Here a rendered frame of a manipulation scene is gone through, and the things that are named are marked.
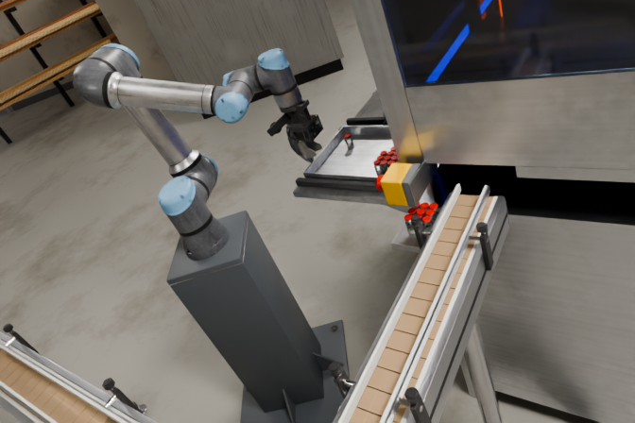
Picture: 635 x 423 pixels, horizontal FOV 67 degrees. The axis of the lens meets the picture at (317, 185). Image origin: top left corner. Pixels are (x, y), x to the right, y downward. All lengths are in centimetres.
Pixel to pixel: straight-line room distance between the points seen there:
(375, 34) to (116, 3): 577
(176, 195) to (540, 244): 98
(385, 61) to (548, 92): 31
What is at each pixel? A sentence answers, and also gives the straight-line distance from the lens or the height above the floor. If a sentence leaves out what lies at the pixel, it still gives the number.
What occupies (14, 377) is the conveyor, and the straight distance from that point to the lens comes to 140.
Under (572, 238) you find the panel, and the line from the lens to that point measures 116.
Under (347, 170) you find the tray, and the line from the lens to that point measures 143.
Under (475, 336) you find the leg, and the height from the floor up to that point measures 70.
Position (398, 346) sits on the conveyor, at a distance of 88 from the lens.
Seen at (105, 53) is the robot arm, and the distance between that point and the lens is 147.
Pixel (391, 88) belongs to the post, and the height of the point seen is 121.
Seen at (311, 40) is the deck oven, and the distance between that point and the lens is 456.
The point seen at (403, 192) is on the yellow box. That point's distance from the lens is 107.
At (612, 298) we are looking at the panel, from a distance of 128.
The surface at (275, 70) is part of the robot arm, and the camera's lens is 131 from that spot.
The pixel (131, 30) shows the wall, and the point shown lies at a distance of 666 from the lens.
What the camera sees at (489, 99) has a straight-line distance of 98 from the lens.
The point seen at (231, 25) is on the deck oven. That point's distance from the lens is 455.
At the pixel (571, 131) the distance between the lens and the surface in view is 99.
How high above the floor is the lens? 163
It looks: 32 degrees down
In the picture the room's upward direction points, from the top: 23 degrees counter-clockwise
